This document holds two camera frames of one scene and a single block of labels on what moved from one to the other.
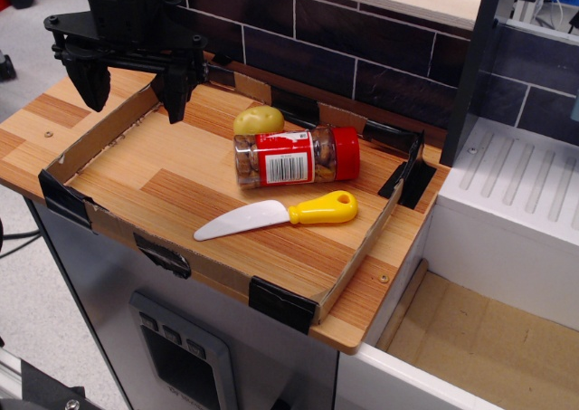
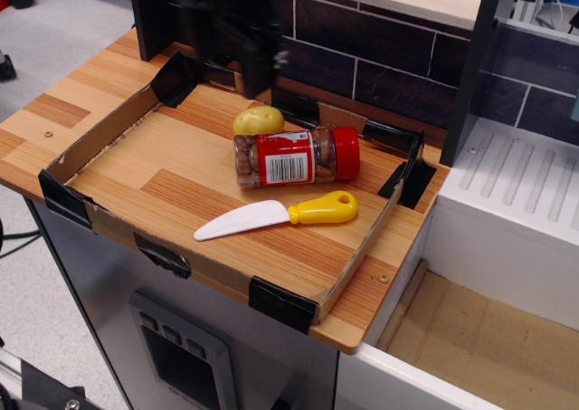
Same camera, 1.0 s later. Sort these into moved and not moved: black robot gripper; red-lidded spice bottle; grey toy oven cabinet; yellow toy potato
Moved: black robot gripper
Not moved: red-lidded spice bottle; yellow toy potato; grey toy oven cabinet
